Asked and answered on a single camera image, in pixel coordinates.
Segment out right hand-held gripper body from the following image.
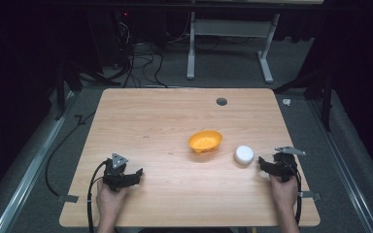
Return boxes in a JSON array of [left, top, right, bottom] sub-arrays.
[[272, 146, 307, 183]]

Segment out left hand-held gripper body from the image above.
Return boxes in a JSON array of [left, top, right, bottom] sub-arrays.
[[102, 152, 130, 193]]

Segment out white round lid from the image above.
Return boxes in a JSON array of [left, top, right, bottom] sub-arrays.
[[233, 145, 255, 166]]

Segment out person's right hand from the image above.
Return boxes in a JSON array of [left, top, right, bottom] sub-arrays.
[[269, 174, 299, 209]]

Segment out person's left hand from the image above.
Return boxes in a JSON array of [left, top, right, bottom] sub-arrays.
[[95, 179, 128, 212]]

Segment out grey tape strip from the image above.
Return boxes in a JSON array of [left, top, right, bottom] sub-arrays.
[[298, 190, 322, 201], [57, 193, 80, 204]]

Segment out orange plastic bowl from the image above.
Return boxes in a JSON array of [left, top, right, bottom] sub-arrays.
[[187, 129, 224, 155]]

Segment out black metal stand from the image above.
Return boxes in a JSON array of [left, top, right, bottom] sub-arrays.
[[272, 69, 335, 133], [53, 60, 121, 121]]

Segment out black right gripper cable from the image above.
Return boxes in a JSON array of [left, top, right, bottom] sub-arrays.
[[291, 163, 303, 226]]

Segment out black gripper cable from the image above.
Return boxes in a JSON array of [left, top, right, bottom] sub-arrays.
[[86, 159, 111, 233], [291, 163, 303, 226]]

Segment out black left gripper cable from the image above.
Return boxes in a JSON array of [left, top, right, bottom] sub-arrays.
[[86, 159, 111, 233]]

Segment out silver floor rail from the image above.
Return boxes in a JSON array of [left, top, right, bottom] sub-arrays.
[[306, 99, 373, 233], [0, 90, 76, 233]]

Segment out black floor cable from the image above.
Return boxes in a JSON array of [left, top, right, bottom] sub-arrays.
[[44, 111, 97, 197]]

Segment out bundle of black cables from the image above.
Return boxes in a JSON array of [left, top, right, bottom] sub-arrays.
[[111, 18, 169, 89]]

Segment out white desk frame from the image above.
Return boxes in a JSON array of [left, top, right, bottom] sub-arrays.
[[186, 11, 282, 84]]

